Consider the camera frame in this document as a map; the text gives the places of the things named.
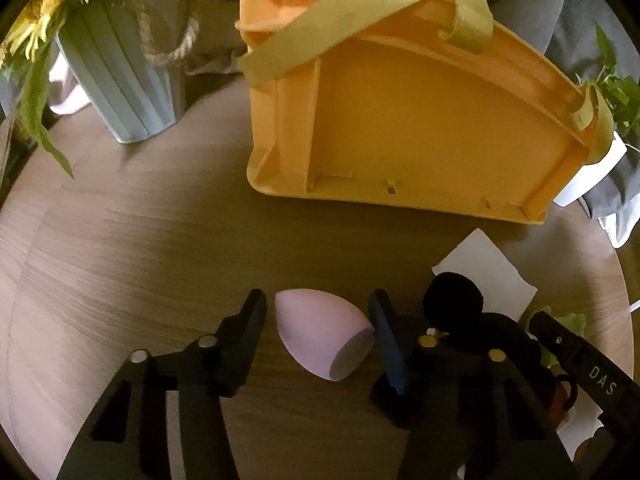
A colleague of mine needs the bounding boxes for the pink makeup sponge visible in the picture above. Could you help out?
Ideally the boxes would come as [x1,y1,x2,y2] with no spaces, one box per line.
[274,288,374,382]

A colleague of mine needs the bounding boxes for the orange plastic crate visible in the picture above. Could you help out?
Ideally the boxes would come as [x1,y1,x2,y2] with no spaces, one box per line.
[236,0,614,224]

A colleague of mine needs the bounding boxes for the white paper napkin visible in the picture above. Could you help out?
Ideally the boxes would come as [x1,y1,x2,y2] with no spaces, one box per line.
[432,229,537,321]

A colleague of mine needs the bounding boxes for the white plant pot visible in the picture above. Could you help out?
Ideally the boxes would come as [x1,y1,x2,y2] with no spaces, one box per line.
[553,132,627,207]

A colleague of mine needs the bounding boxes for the black mouse plush toy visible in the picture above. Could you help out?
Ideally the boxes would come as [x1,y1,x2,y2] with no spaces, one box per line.
[418,270,582,430]

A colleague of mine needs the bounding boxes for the sunflower bouquet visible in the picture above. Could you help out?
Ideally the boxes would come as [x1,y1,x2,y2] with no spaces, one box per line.
[0,0,241,180]

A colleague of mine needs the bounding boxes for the green potted plant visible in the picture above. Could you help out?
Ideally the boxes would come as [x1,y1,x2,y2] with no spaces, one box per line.
[575,22,639,153]

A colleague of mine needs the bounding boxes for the green felt leaf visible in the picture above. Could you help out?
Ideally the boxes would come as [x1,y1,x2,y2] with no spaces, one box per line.
[526,306,587,370]

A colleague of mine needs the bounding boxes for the grey ribbed vase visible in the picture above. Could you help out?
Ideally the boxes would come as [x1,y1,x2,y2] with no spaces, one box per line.
[56,0,200,144]

